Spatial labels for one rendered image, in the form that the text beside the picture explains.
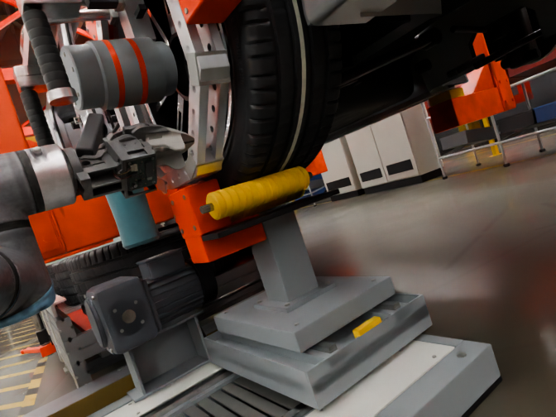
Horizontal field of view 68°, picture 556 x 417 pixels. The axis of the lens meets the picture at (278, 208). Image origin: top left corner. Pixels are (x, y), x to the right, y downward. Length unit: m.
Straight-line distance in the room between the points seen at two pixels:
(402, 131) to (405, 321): 4.76
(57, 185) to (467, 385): 0.77
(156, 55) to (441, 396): 0.87
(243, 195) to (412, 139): 4.87
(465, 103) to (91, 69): 2.15
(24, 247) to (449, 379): 0.72
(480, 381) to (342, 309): 0.29
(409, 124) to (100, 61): 5.00
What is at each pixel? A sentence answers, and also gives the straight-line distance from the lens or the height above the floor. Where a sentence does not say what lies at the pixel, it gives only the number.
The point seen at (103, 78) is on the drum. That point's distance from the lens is 0.93.
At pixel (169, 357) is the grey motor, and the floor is 0.12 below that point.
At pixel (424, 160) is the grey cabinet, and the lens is 5.72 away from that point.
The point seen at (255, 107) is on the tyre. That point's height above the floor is 0.66.
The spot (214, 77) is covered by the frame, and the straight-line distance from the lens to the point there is 0.78.
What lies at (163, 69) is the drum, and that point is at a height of 0.82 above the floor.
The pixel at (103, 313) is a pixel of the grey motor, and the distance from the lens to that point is 1.14.
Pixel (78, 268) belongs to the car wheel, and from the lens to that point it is 1.65.
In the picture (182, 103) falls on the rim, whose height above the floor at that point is 0.78.
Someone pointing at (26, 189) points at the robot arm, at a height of 0.61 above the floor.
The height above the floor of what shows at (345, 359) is 0.15.
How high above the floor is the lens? 0.50
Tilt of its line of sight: 3 degrees down
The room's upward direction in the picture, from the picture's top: 18 degrees counter-clockwise
